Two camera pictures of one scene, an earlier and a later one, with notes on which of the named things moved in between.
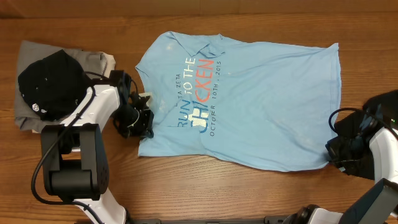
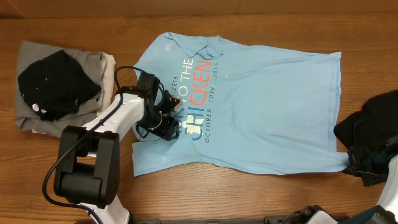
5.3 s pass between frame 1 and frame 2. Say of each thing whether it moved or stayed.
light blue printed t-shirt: moved
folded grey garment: stayed
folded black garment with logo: stayed
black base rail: stayed
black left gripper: moved
